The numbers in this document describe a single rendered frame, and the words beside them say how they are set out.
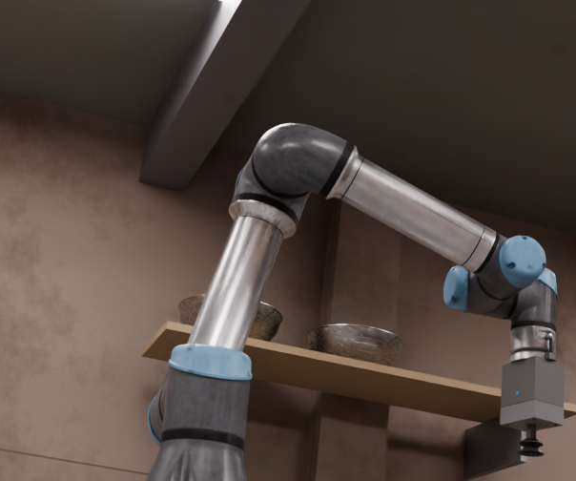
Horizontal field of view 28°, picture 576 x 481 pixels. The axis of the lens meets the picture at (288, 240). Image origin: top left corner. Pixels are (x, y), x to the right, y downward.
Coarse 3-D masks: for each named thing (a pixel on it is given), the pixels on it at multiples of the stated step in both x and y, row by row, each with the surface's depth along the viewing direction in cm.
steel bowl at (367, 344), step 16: (320, 336) 457; (336, 336) 453; (352, 336) 451; (368, 336) 451; (384, 336) 454; (336, 352) 454; (352, 352) 452; (368, 352) 452; (384, 352) 455; (400, 352) 467
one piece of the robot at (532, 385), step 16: (528, 352) 190; (512, 368) 192; (528, 368) 188; (544, 368) 188; (560, 368) 190; (512, 384) 191; (528, 384) 187; (544, 384) 187; (560, 384) 189; (512, 400) 190; (528, 400) 186; (544, 400) 186; (560, 400) 188; (512, 416) 189; (528, 416) 185; (544, 416) 185; (560, 416) 187; (528, 432) 188
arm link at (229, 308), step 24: (240, 192) 187; (264, 192) 185; (240, 216) 186; (264, 216) 185; (288, 216) 186; (240, 240) 183; (264, 240) 184; (240, 264) 181; (264, 264) 183; (216, 288) 180; (240, 288) 180; (264, 288) 184; (216, 312) 178; (240, 312) 179; (192, 336) 178; (216, 336) 176; (240, 336) 178
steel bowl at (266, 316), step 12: (192, 300) 442; (180, 312) 450; (192, 312) 442; (264, 312) 441; (276, 312) 447; (192, 324) 443; (252, 324) 439; (264, 324) 442; (276, 324) 448; (252, 336) 441; (264, 336) 445
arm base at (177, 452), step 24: (168, 432) 157; (192, 432) 155; (216, 432) 155; (168, 456) 154; (192, 456) 153; (216, 456) 154; (240, 456) 157; (168, 480) 152; (192, 480) 151; (216, 480) 151; (240, 480) 154
